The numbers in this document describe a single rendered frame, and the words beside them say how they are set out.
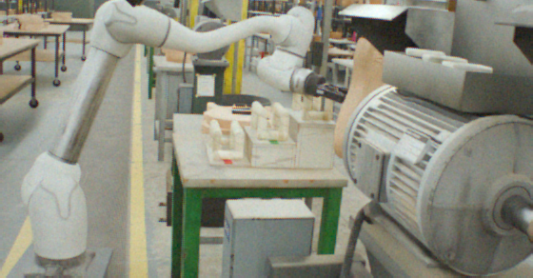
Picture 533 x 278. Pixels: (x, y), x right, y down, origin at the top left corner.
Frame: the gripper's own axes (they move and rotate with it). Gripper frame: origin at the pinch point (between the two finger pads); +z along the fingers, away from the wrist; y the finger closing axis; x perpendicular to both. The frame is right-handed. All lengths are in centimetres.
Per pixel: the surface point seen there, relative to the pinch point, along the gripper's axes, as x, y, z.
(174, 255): -96, -5, -73
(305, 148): -25.2, -7.9, -21.2
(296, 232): -10, 76, 25
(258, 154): -29.5, 4.2, -33.0
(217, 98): -58, -121, -154
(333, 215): -44.7, -7.2, -3.9
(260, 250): -15, 81, 21
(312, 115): -13.5, -11.1, -23.1
